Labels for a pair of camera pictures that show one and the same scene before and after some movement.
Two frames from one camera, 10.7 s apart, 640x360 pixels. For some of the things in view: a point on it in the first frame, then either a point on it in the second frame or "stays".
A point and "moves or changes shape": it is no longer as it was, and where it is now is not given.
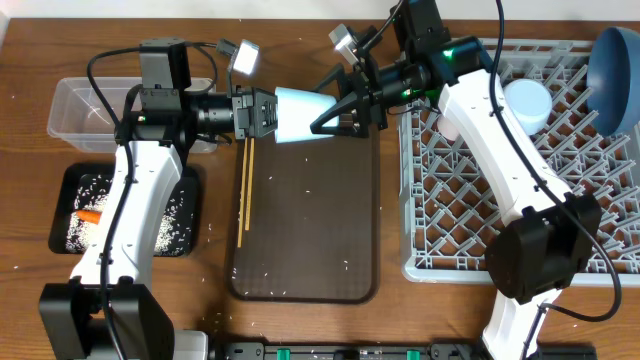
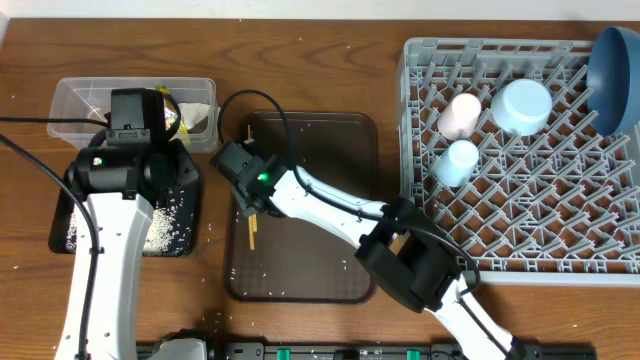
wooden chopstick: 249,195 moves or changes shape
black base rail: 433,351 stays
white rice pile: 92,193 stays
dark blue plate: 613,80 stays
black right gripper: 365,106 to 242,196
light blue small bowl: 531,103 stays
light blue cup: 297,109 to 456,167
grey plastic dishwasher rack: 449,206 stays
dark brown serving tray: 316,223 stays
